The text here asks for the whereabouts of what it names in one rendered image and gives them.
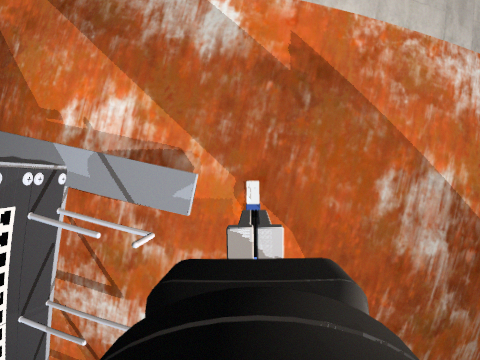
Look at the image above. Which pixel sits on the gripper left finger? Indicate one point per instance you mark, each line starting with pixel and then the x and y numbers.
pixel 240 238

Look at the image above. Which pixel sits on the black patch panel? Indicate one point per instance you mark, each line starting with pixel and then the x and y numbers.
pixel 38 184

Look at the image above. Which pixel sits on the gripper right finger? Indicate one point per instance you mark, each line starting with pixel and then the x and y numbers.
pixel 269 238

